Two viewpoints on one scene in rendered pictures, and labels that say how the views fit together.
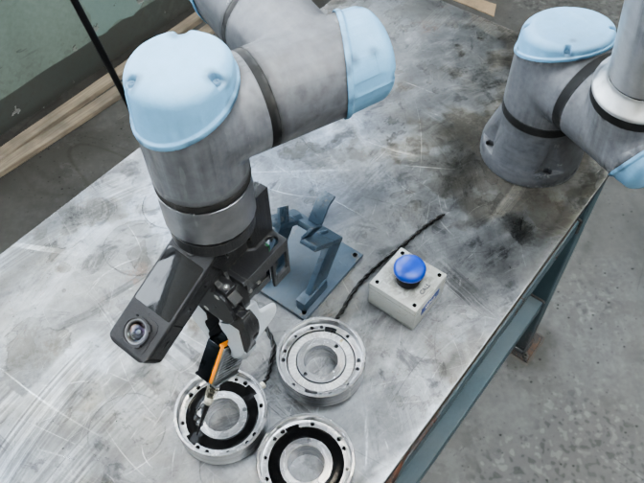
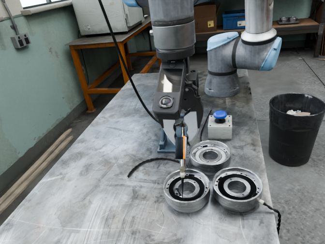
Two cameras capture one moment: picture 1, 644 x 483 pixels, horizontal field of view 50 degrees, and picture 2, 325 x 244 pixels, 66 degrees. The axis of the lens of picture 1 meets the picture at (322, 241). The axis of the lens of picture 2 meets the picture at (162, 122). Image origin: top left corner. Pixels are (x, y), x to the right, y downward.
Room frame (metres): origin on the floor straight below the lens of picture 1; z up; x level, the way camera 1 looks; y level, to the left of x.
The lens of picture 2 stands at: (-0.05, 0.31, 1.25)
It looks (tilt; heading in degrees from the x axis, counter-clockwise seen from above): 30 degrees down; 337
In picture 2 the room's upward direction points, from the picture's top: 8 degrees counter-clockwise
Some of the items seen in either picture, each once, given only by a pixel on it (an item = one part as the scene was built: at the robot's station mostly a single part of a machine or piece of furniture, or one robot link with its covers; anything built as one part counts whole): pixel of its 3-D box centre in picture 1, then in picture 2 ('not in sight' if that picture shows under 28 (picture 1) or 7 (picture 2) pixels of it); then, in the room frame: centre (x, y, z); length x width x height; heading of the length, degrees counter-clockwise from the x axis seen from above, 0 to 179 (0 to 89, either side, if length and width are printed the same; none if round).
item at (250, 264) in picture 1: (226, 250); (178, 76); (0.36, 0.09, 1.07); 0.09 x 0.08 x 0.12; 141
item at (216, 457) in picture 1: (222, 417); (186, 190); (0.31, 0.12, 0.82); 0.10 x 0.10 x 0.04
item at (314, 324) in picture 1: (321, 363); (210, 157); (0.38, 0.01, 0.82); 0.10 x 0.10 x 0.04
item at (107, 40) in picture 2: not in sight; (125, 58); (3.07, -0.63, 0.39); 1.50 x 0.62 x 0.78; 140
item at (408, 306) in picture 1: (409, 285); (220, 125); (0.48, -0.11, 0.82); 0.08 x 0.07 x 0.05; 140
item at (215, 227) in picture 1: (204, 195); (172, 36); (0.36, 0.09, 1.15); 0.08 x 0.08 x 0.05
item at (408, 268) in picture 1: (408, 276); (220, 119); (0.48, -0.11, 0.85); 0.04 x 0.04 x 0.05
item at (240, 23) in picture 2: not in sight; (241, 19); (3.00, -2.48, 0.56); 0.52 x 0.38 x 0.22; 47
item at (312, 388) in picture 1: (321, 363); (210, 158); (0.38, 0.01, 0.82); 0.08 x 0.08 x 0.02
